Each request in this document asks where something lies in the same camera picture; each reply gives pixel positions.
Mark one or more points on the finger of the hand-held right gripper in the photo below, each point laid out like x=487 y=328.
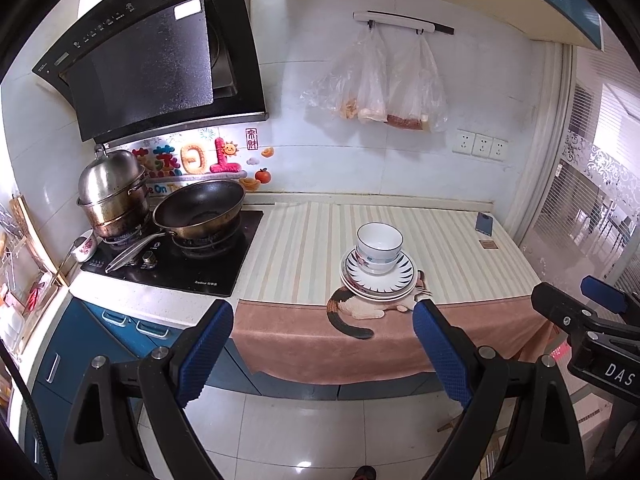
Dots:
x=605 y=294
x=560 y=307

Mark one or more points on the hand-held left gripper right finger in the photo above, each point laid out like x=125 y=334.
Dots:
x=440 y=355

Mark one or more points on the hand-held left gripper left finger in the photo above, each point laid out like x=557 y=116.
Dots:
x=205 y=350

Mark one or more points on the blue leaf pattern plate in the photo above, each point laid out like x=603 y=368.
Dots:
x=405 y=272

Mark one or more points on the white plate with dark rim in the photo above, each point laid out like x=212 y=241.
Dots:
x=350 y=290

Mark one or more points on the floral pattern bowl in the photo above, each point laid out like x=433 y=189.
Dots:
x=372 y=266

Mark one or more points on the white bowl with blue line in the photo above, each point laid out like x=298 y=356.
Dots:
x=380 y=240

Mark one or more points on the black gas stove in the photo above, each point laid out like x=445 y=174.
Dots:
x=210 y=275

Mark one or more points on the small brown square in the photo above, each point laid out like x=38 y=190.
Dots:
x=487 y=245

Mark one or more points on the glass sliding door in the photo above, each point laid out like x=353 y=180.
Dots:
x=585 y=185

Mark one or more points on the dark smartphone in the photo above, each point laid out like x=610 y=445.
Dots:
x=484 y=224

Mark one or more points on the blue base cabinet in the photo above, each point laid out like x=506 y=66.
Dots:
x=70 y=345

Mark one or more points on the striped counter mat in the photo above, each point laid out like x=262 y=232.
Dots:
x=300 y=250

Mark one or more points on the person's shoe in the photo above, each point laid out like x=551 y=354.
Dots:
x=365 y=473

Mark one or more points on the dark wok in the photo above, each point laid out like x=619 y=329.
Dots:
x=200 y=207

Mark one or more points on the small floral bowl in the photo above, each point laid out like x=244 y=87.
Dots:
x=86 y=247

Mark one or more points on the metal spoon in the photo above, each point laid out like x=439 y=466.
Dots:
x=67 y=262

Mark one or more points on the steel steamer pot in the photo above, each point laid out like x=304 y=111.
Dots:
x=112 y=190

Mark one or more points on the clear plastic bag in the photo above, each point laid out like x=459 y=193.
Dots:
x=420 y=85
x=360 y=80

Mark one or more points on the black range hood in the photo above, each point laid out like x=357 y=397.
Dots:
x=150 y=60

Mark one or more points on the white wall outlet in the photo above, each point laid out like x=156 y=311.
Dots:
x=482 y=145
x=498 y=149
x=464 y=142

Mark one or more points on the colourful wall sticker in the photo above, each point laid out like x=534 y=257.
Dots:
x=200 y=157

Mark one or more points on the white wall hook rail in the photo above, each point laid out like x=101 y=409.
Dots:
x=400 y=22

